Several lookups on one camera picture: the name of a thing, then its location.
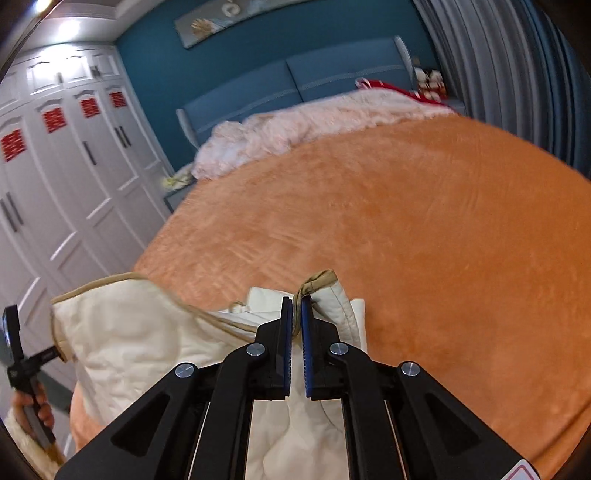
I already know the blue padded headboard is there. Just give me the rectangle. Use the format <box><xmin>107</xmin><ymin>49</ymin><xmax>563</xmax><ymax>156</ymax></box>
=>
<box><xmin>175</xmin><ymin>36</ymin><xmax>416</xmax><ymax>148</ymax></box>

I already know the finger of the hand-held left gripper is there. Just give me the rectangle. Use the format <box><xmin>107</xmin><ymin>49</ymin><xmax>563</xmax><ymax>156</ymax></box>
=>
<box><xmin>2</xmin><ymin>305</ymin><xmax>21</xmax><ymax>365</ymax></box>

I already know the white panelled wardrobe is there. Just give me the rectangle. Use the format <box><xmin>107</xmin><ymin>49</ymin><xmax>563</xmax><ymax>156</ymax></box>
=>
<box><xmin>0</xmin><ymin>41</ymin><xmax>174</xmax><ymax>370</ymax></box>

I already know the long framed wall painting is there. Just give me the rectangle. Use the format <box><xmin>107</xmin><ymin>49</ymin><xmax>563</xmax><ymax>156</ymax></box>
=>
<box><xmin>174</xmin><ymin>0</ymin><xmax>324</xmax><ymax>51</ymax></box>

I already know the plush toy pair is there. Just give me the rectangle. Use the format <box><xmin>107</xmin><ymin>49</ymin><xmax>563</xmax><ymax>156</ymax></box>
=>
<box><xmin>413</xmin><ymin>67</ymin><xmax>446</xmax><ymax>100</ymax></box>

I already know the person's left forearm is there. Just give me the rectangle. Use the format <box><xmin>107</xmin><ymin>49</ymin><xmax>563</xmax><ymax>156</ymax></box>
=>
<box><xmin>4</xmin><ymin>415</ymin><xmax>65</xmax><ymax>480</ymax></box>

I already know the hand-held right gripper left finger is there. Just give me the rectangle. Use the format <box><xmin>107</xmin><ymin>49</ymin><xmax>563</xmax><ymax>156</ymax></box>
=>
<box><xmin>54</xmin><ymin>295</ymin><xmax>294</xmax><ymax>480</ymax></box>

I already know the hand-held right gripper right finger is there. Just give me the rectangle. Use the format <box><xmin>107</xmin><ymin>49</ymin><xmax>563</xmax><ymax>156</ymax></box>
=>
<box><xmin>300</xmin><ymin>294</ymin><xmax>543</xmax><ymax>480</ymax></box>

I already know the orange plush blanket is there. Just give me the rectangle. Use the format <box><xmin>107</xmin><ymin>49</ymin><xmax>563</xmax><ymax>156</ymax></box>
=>
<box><xmin>69</xmin><ymin>113</ymin><xmax>591</xmax><ymax>480</ymax></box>

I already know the beige cloth bundle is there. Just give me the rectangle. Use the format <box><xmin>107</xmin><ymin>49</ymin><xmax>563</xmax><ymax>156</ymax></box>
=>
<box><xmin>161</xmin><ymin>166</ymin><xmax>197</xmax><ymax>190</ymax></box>

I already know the pink lace quilt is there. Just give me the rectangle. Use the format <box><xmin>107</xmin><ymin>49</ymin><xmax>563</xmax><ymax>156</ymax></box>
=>
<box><xmin>190</xmin><ymin>88</ymin><xmax>455</xmax><ymax>181</ymax></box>

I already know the person's left hand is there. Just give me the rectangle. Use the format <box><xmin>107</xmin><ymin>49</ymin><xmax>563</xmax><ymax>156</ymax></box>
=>
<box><xmin>11</xmin><ymin>385</ymin><xmax>56</xmax><ymax>437</ymax></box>

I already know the grey blue curtain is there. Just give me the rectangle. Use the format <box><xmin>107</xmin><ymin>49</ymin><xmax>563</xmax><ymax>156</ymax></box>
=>
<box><xmin>411</xmin><ymin>0</ymin><xmax>591</xmax><ymax>181</ymax></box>

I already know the cream quilted jacket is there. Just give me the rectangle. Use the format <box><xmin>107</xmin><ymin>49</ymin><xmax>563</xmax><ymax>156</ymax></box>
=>
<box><xmin>50</xmin><ymin>268</ymin><xmax>368</xmax><ymax>480</ymax></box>

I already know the grey nightstand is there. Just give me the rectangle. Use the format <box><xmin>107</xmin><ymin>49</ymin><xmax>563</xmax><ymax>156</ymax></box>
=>
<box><xmin>164</xmin><ymin>185</ymin><xmax>195</xmax><ymax>215</ymax></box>

